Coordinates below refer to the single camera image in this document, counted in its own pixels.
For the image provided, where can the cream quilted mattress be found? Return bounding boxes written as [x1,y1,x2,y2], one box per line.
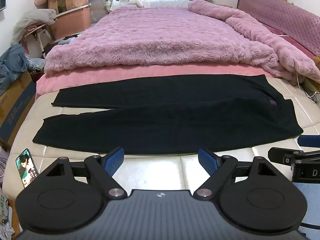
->
[2,76,320,198]

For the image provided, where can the white cable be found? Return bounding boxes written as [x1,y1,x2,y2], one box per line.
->
[287,66,317,98]

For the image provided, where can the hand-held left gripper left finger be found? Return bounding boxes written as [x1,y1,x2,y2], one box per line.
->
[40,147,128,201]

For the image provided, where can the smartphone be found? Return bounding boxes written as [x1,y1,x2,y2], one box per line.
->
[15,148,40,188]

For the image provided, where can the pink quilted headboard cover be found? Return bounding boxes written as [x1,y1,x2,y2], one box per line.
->
[236,0,320,56]

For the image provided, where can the dark thin cable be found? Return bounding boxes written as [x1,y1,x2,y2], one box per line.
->
[302,79,320,103]

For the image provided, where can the grey plastic bag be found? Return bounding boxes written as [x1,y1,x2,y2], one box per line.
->
[0,44,30,96]

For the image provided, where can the pink fluffy blanket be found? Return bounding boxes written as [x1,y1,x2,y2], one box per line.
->
[44,0,320,83]

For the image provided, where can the black pants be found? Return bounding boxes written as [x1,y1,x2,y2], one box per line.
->
[32,74,304,155]

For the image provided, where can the white printed plastic bag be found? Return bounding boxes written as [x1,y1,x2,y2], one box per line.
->
[26,57,47,77]

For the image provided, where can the white chair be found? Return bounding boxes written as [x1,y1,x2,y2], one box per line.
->
[22,22,55,58]

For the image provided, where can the blue striped bag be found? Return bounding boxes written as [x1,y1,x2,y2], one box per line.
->
[87,0,111,25]

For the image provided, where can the cardboard box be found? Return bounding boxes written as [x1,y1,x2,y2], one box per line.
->
[0,70,37,142]

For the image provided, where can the grey-white plastic bag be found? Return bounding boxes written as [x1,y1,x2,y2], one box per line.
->
[12,8,58,44]

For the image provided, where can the pink bed sheet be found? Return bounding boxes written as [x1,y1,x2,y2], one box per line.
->
[35,64,272,101]

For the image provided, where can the white clothes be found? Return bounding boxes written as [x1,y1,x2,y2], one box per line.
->
[108,0,151,12]

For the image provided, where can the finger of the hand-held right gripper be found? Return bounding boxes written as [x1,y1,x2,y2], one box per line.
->
[298,135,320,146]
[268,147,304,167]

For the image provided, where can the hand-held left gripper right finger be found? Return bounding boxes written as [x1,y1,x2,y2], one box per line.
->
[194,148,282,201]

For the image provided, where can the pink storage bin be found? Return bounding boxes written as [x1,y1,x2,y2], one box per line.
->
[47,3,92,40]

